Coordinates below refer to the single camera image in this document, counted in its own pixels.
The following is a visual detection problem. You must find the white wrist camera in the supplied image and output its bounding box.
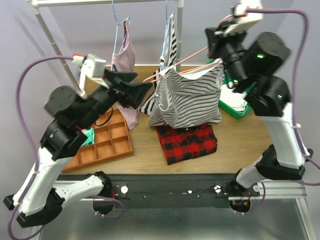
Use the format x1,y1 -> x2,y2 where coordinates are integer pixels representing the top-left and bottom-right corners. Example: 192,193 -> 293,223
72,53 -> 108,89
216,0 -> 263,37

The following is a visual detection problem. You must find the green plastic tray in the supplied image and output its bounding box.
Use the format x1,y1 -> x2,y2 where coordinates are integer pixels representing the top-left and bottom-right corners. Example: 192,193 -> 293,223
218,72 -> 252,120

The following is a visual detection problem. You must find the blue hanger with mauve top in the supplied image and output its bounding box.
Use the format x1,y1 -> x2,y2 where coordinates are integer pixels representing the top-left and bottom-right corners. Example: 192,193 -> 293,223
111,0 -> 125,71

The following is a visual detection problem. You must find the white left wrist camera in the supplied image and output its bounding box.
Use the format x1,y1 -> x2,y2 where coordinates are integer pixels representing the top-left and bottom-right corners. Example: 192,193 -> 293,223
72,53 -> 108,89

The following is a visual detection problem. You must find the mauve tank top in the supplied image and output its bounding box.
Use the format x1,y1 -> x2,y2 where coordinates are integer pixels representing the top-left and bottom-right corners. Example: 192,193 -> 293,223
111,17 -> 140,131

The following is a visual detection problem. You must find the blue hanger with striped top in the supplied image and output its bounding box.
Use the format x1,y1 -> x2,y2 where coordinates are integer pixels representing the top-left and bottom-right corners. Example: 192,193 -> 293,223
159,1 -> 177,71

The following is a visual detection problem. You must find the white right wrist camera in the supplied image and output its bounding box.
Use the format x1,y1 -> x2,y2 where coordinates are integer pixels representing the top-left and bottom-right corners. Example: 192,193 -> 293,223
216,0 -> 263,37

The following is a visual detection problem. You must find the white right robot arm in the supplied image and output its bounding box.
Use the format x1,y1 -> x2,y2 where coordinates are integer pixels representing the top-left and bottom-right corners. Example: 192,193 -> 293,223
205,27 -> 313,196

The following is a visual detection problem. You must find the red black plaid shirt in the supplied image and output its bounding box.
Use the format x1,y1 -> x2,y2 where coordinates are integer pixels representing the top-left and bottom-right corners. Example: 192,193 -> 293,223
155,123 -> 218,165

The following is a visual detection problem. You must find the bold black white striped top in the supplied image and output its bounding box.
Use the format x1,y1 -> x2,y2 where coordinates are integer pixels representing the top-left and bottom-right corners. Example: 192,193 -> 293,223
140,12 -> 177,116

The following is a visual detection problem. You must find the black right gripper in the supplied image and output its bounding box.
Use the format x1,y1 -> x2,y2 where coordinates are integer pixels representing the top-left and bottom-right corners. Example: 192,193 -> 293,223
206,18 -> 250,90

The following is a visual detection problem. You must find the white cloth in tray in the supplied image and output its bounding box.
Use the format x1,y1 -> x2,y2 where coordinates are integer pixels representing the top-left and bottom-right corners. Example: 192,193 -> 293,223
219,84 -> 247,112

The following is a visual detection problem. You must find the pink wire hanger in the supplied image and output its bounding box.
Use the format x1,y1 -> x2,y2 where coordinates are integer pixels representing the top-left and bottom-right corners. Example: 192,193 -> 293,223
142,14 -> 233,82

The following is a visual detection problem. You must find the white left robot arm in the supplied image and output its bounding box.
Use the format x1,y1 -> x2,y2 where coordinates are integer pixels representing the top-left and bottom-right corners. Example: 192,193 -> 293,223
3,70 -> 152,228

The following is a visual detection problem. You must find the orange compartment organizer box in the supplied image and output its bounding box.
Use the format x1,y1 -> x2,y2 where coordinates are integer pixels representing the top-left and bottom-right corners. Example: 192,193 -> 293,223
62,107 -> 134,174

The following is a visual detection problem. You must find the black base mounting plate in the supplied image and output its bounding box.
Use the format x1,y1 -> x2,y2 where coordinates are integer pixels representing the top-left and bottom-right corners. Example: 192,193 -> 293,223
57,174 -> 261,210

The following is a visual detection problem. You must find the teal cloth bundle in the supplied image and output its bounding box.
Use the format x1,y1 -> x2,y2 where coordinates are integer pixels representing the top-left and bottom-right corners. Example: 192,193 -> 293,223
81,127 -> 95,147

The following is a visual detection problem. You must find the thin striped tank top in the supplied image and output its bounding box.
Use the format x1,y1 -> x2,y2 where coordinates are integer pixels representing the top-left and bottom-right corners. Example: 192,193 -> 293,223
148,59 -> 225,129

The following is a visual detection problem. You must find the silver clothes rack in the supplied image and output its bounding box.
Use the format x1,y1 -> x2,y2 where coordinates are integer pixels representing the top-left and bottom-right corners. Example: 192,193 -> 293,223
27,0 -> 184,99

